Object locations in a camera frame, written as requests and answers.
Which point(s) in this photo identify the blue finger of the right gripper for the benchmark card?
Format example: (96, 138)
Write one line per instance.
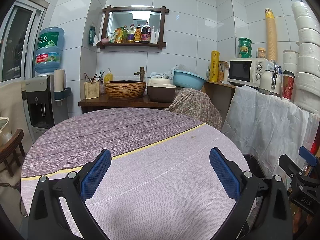
(308, 156)

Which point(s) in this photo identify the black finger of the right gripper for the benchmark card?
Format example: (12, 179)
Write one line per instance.
(289, 167)

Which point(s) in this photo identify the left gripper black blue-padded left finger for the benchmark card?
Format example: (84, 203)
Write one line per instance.
(47, 219)

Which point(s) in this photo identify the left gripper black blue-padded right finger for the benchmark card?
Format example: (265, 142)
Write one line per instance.
(261, 209)

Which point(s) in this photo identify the black trash bin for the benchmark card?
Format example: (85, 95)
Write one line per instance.
(254, 166)

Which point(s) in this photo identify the white cloth cover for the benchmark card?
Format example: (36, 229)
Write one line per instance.
(267, 127)

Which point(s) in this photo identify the stacked white paper bowls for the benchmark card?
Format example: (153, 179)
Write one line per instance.
(306, 87)

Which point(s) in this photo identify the red paper cup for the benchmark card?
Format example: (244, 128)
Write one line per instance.
(288, 82)

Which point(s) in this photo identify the white electric kettle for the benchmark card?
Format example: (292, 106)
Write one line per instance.
(270, 83)

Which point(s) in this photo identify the wooden chair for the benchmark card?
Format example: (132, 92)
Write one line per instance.
(9, 148)

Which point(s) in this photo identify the purple striped tablecloth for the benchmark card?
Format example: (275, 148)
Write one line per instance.
(160, 184)

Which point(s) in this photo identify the white microwave oven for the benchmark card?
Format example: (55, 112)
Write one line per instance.
(248, 71)

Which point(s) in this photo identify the tall beige paper cup stack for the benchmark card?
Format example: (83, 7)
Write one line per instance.
(271, 33)

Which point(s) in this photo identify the water dispenser with bottle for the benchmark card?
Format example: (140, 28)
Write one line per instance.
(46, 93)

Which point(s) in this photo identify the floral brown cloth cover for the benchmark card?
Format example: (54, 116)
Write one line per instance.
(196, 104)

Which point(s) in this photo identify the dark wooden counter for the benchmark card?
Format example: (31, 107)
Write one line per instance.
(106, 102)

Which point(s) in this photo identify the green instant noodle cups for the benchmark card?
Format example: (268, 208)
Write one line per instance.
(245, 47)

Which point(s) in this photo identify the yellow cylindrical package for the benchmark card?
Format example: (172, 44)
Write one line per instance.
(214, 66)

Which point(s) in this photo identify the beige chopstick holder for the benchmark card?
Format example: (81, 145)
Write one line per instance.
(91, 89)

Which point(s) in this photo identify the light blue plastic basin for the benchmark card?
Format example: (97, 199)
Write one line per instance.
(188, 80)

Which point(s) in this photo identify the woven brown sink bowl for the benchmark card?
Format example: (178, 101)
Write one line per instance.
(125, 89)

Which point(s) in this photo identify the yellow soap dispenser bottle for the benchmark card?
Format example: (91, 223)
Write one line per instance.
(108, 77)

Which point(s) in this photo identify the brown white pot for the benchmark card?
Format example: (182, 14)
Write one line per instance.
(160, 90)

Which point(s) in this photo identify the brass faucet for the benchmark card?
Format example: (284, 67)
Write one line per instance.
(140, 73)

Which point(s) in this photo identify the wooden framed wall shelf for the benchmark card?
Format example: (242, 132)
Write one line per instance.
(133, 26)

